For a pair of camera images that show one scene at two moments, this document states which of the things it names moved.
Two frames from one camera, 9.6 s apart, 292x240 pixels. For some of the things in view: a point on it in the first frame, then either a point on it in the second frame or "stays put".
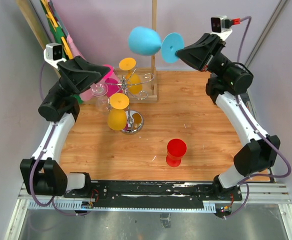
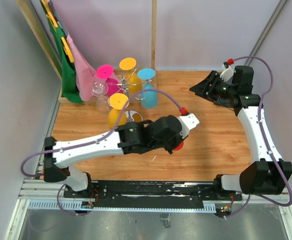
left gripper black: (77, 72) -> (179, 139)
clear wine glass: (100, 90) stays put
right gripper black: (201, 55) -> (204, 89)
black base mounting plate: (151, 195) stays put
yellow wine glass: (117, 116) stays put
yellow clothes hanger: (54, 24) stays put
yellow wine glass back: (134, 83) stays put
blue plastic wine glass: (146, 41) -> (149, 99)
